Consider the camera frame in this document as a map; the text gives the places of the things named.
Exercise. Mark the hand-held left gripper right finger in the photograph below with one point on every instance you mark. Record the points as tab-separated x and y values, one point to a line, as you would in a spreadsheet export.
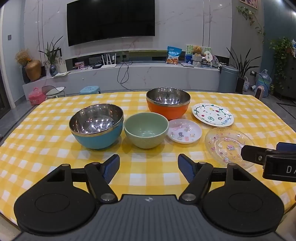
186	170

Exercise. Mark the dried yellow flowers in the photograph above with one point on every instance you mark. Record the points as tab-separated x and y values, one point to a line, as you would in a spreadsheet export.
22	56

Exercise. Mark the white vine pattern plate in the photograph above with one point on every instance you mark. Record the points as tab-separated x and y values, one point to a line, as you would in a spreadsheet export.
212	114

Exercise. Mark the blue water jug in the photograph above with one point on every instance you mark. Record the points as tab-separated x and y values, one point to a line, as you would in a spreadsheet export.
263	81

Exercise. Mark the hanging vine plant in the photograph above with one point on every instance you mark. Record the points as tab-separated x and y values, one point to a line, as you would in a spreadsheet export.
251	16

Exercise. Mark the yellow checked tablecloth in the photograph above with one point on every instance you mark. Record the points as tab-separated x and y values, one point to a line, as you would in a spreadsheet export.
46	139

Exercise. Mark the green plant in blue vase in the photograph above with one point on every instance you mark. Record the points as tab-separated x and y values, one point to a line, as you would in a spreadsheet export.
52	55

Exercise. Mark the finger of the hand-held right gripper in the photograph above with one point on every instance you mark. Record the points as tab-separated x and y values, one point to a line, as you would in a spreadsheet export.
251	154
286	147

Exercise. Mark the clear glass plate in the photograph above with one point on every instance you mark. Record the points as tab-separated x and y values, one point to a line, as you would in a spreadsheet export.
224	143

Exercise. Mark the dark cabinet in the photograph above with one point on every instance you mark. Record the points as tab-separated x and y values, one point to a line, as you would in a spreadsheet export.
289	78

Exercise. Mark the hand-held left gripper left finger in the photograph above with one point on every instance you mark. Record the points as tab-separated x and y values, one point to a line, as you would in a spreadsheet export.
112	168

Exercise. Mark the blue steel bowl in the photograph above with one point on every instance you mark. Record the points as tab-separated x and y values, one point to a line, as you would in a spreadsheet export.
99	139

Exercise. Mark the white round chair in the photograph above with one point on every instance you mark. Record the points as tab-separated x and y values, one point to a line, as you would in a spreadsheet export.
55	90

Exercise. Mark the pink photo frame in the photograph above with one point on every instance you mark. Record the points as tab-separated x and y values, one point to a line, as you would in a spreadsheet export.
79	65

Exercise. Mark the grey trash bin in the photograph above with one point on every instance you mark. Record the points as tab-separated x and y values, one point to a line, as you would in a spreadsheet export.
229	80

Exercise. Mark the small white sticker plate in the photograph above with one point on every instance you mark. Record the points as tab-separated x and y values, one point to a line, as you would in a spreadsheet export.
183	133

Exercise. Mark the gold vase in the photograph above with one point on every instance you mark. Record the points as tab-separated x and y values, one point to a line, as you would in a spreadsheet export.
33	70

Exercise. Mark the blue snack bag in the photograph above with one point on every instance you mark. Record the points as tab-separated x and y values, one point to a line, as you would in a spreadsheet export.
174	55

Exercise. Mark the marble television console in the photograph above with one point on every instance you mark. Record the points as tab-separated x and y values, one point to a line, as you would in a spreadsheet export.
150	77

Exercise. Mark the green ceramic bowl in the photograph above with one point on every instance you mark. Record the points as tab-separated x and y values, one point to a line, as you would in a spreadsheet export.
145	139

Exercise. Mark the long-leaf potted plant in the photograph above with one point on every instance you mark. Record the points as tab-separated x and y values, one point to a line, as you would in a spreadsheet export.
240	67

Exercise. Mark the light blue plastic stool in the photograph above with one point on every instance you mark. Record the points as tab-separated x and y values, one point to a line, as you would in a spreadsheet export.
90	90

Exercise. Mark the white router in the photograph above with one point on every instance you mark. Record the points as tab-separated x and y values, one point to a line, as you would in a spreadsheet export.
108	64

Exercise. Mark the orange steel bowl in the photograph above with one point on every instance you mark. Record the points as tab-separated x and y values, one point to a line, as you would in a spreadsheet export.
167	110

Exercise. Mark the beige heater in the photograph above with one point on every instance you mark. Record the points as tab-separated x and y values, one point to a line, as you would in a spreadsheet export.
260	92

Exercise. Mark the bushy green plant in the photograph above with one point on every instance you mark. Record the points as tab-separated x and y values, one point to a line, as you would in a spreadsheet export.
281	53

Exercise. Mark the wall television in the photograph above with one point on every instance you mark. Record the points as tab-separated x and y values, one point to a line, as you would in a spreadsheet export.
111	20

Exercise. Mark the pink storage box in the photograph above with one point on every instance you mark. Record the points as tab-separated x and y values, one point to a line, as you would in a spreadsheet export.
36	97

